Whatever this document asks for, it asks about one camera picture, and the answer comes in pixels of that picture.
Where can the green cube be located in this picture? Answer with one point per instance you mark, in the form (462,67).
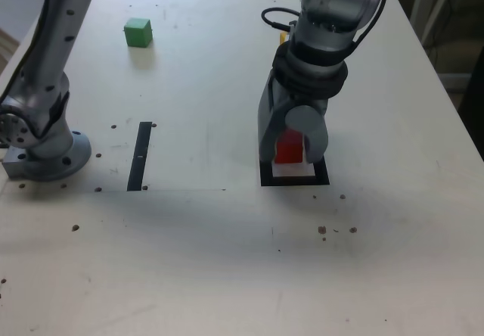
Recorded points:
(138,33)

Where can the black tape strip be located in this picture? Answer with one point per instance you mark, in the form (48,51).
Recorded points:
(138,169)

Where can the white metal frame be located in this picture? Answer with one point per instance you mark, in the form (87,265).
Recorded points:
(421,7)

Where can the yellow cube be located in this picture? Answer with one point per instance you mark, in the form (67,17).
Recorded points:
(283,38)

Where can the white shelf board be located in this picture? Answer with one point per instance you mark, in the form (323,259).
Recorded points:
(455,82)

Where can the black tape square outline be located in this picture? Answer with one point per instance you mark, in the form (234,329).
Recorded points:
(295,181)

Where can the small gripper camera box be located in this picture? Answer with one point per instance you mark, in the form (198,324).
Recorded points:
(293,27)

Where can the red cube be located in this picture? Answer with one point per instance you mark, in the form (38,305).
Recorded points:
(289,148)

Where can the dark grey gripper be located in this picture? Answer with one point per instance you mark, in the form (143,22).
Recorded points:
(302,100)

